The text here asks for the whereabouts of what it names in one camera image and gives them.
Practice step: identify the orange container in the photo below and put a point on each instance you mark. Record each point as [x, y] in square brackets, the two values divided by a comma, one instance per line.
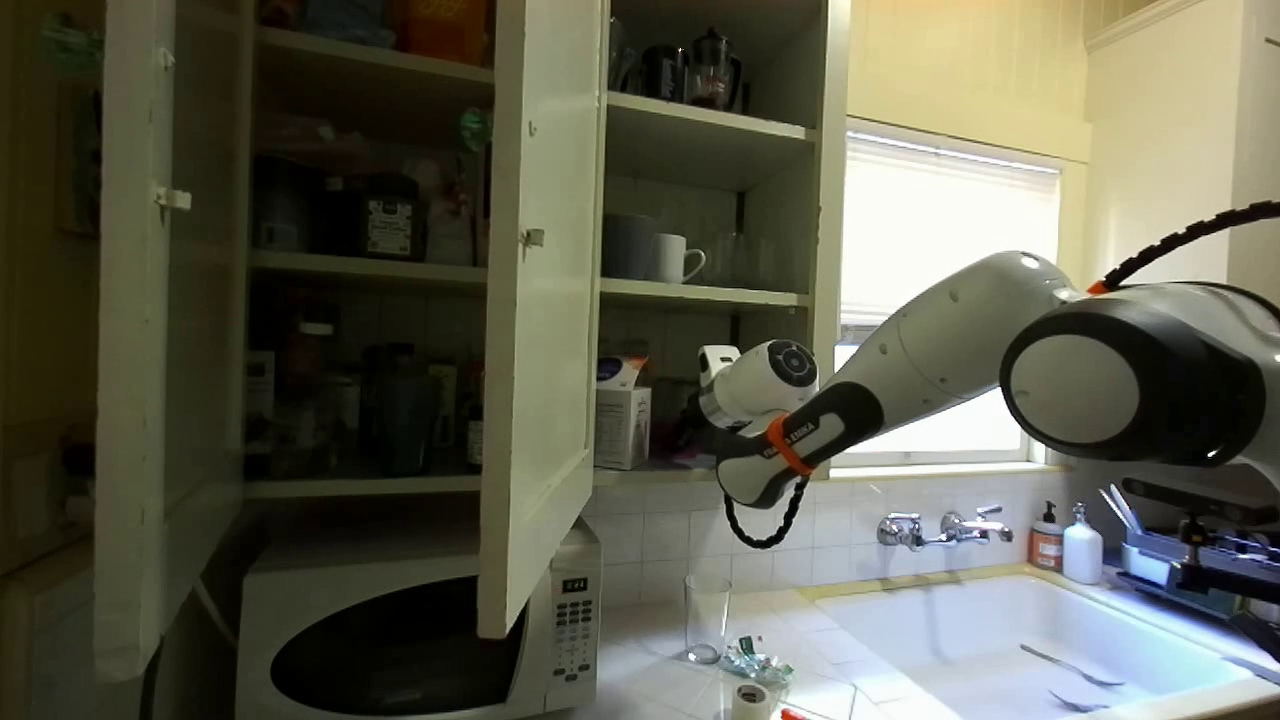
[447, 24]

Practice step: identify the white microwave oven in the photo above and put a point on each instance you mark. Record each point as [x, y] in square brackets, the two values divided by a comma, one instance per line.
[400, 654]

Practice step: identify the pale bottle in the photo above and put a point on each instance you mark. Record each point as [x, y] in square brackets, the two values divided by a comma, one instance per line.
[454, 222]

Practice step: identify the dark jar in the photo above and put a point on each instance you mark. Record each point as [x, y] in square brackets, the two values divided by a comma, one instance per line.
[286, 208]

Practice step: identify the cream wall cabinet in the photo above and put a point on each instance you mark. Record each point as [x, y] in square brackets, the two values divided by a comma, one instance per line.
[705, 134]
[362, 275]

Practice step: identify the white plastic bottle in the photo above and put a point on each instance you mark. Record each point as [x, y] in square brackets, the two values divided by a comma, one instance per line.
[1083, 548]

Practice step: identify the chrome sink faucet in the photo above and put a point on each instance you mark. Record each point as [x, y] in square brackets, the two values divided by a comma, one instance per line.
[947, 527]

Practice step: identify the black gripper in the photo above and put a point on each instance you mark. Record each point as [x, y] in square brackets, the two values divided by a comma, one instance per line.
[698, 424]

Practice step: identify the white kitchen sink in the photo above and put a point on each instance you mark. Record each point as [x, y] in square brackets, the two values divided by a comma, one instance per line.
[986, 624]

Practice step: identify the dark green tumbler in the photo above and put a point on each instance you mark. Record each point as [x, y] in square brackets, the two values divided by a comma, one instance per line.
[396, 413]

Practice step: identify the dark glass kettle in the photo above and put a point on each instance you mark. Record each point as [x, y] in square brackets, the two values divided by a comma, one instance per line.
[712, 72]

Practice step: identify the white window blind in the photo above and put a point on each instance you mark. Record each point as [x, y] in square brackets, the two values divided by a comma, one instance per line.
[947, 201]

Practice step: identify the dark cup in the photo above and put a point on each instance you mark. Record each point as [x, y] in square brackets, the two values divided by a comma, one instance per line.
[661, 72]

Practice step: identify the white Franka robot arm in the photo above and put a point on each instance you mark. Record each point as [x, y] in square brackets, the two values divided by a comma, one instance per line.
[1135, 387]

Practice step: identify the brown jar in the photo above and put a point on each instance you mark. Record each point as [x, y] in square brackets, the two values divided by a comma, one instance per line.
[307, 392]

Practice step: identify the brown soap bottle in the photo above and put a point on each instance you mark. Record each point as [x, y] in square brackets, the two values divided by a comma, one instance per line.
[1044, 545]

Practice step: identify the white tape roll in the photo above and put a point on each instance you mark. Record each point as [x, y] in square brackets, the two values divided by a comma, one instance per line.
[750, 702]

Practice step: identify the cream cabinet door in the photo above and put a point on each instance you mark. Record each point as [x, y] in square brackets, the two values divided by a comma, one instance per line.
[165, 373]
[543, 333]
[831, 201]

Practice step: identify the grey pot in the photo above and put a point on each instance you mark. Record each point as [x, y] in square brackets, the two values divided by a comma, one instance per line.
[629, 251]

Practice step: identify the dark dish rack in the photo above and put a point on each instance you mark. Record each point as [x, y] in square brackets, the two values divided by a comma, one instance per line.
[1200, 566]

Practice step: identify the dark canister white label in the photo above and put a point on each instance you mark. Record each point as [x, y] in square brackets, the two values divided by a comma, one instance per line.
[389, 222]

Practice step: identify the clear drinking glass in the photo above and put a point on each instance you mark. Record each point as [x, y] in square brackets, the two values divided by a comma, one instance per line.
[705, 623]

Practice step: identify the white ceramic mug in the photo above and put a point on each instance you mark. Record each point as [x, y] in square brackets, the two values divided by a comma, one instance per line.
[672, 257]

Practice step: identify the blue container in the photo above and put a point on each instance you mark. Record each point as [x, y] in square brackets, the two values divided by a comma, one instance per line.
[344, 19]

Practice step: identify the metal spoon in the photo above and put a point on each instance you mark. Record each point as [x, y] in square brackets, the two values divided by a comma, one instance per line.
[1074, 666]
[1083, 702]

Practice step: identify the cream tall cabinet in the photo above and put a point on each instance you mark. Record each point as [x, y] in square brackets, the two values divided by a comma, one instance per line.
[1173, 120]

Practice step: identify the white carton box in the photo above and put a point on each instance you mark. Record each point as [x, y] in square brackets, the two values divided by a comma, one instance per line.
[621, 431]

